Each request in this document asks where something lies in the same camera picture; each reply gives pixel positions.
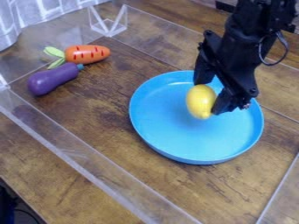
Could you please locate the clear acrylic enclosure wall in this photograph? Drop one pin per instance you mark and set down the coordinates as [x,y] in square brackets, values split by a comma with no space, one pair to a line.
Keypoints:
[106,151]

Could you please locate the grey white curtain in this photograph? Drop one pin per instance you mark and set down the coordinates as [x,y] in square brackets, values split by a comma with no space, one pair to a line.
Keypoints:
[21,13]

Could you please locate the orange toy carrot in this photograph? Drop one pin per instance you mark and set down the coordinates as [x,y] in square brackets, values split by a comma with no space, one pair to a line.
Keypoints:
[79,54]

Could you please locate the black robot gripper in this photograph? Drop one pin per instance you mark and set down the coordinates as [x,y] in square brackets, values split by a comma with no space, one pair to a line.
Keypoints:
[231,57]

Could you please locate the black bar in background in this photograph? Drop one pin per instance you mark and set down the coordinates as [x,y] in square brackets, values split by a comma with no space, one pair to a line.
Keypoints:
[227,5]

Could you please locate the purple toy eggplant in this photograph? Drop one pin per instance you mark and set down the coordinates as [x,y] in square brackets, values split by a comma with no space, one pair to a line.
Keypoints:
[44,81]

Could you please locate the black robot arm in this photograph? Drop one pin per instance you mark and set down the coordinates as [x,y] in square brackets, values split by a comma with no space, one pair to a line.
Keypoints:
[260,17]

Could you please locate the yellow toy lemon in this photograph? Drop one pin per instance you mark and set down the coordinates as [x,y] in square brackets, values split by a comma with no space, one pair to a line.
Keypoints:
[199,101]

